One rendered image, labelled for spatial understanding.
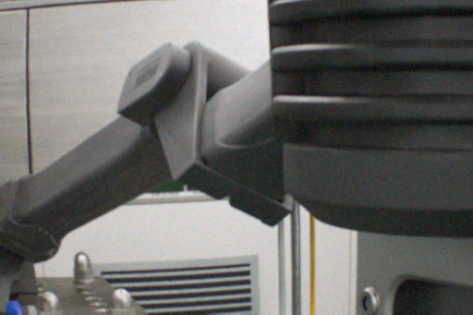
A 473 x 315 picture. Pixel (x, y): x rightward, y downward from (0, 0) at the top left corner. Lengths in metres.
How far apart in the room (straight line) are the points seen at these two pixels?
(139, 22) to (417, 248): 1.42
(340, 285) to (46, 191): 3.38
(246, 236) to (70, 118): 2.57
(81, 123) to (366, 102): 1.45
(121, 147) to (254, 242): 3.33
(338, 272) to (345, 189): 4.10
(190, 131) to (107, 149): 0.17
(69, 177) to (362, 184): 0.75
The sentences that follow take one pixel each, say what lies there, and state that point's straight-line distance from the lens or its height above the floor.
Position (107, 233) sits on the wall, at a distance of 4.05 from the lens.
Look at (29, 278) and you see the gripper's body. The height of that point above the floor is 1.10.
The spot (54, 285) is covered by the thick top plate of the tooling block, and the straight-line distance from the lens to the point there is 1.62.
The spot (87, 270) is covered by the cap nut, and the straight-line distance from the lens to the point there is 1.65.
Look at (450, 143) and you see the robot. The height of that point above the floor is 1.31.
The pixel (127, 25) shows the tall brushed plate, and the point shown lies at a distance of 1.66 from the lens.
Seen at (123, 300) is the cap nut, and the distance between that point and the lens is 1.34.
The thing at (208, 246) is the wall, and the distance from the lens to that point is 4.14.
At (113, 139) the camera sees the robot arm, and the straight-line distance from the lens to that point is 0.88.
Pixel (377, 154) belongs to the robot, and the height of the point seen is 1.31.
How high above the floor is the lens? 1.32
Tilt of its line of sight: 3 degrees down
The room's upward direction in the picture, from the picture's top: 2 degrees counter-clockwise
